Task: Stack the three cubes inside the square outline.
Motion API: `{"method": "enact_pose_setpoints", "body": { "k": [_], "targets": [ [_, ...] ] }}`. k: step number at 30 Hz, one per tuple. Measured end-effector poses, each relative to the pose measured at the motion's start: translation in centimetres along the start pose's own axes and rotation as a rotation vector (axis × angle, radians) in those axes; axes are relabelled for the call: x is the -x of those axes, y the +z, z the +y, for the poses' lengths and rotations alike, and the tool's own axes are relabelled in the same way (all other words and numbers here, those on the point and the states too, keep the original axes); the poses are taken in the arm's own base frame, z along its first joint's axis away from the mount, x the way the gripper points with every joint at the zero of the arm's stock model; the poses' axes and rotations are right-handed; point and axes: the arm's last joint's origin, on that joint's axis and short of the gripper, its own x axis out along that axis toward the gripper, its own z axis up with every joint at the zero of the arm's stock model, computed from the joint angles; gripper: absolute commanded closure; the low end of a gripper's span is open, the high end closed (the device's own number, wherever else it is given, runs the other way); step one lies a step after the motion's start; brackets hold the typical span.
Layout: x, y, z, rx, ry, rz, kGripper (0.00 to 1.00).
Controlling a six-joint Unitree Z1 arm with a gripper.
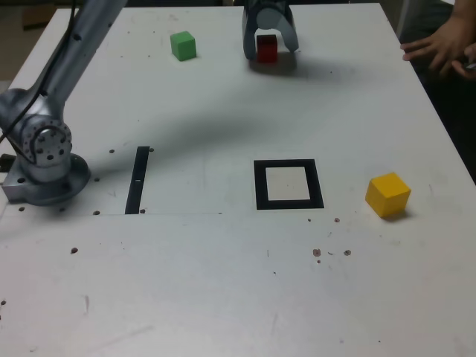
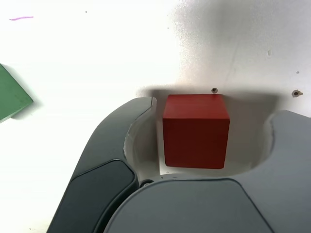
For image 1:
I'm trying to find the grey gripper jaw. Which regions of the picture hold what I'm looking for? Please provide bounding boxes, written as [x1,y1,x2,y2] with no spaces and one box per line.
[257,3,300,54]

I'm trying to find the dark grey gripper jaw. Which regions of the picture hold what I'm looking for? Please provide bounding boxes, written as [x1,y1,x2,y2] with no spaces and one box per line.
[242,5,260,60]

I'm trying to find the red cube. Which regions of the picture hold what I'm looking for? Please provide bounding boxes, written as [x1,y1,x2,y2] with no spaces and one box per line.
[256,34,279,63]

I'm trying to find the green cube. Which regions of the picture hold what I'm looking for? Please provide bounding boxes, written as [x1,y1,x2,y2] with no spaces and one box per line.
[170,30,197,62]

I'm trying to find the yellow cube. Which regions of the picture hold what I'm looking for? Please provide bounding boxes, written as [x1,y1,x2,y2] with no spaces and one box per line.
[364,171,412,219]

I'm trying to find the black tape square outline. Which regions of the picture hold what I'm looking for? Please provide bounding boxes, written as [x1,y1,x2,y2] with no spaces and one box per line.
[253,158,325,210]

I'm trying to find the person's hand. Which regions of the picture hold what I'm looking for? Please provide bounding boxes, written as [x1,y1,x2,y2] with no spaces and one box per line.
[400,13,476,78]

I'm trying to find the person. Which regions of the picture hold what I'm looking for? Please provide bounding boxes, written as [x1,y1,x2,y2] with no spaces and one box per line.
[396,0,476,194]

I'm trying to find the black tape strip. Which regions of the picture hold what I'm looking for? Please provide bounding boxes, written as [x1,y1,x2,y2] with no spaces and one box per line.
[124,146,150,216]

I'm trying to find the brown cardboard box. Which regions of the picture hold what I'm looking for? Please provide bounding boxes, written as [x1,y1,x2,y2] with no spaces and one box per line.
[22,5,57,31]

